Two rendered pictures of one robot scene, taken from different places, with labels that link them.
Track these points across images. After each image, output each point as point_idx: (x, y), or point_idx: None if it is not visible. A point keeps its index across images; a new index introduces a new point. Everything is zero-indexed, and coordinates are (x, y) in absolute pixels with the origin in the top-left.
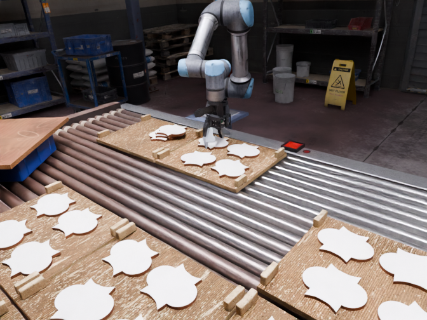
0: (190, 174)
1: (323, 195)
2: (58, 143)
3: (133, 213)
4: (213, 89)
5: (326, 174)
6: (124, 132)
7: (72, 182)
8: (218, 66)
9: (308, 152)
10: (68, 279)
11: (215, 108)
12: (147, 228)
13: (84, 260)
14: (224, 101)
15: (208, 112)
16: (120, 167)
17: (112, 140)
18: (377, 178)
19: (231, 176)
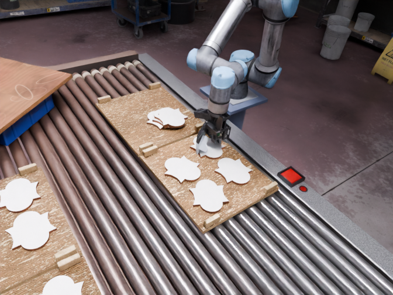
0: (166, 189)
1: (293, 269)
2: (60, 97)
3: (90, 230)
4: (216, 101)
5: (310, 234)
6: (126, 101)
7: (51, 161)
8: (226, 79)
9: (304, 191)
10: None
11: (215, 119)
12: (96, 255)
13: (17, 288)
14: (226, 115)
15: (207, 119)
16: (104, 153)
17: (110, 110)
18: (365, 262)
19: (205, 210)
